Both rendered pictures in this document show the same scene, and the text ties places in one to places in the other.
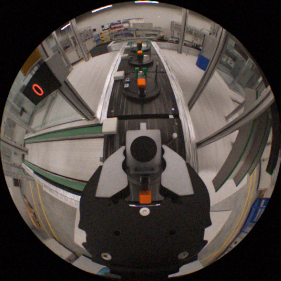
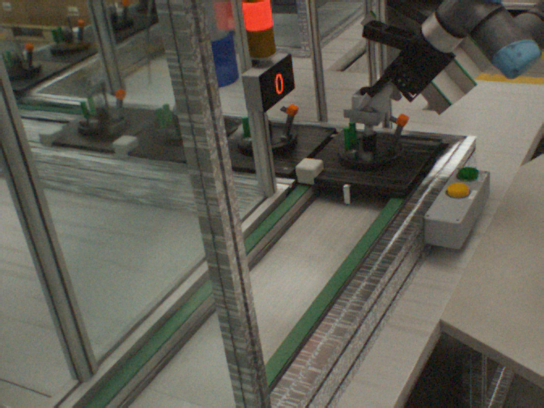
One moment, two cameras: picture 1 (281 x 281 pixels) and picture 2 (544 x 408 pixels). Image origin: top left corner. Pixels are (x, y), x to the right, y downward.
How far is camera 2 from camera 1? 1.53 m
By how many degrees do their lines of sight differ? 55
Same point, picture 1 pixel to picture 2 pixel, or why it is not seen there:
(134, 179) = (389, 155)
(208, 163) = not seen: hidden behind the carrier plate
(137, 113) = (309, 152)
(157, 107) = (313, 140)
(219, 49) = (314, 12)
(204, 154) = not seen: hidden behind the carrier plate
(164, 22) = not seen: outside the picture
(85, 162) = (334, 231)
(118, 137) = (330, 167)
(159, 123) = (336, 142)
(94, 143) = (310, 215)
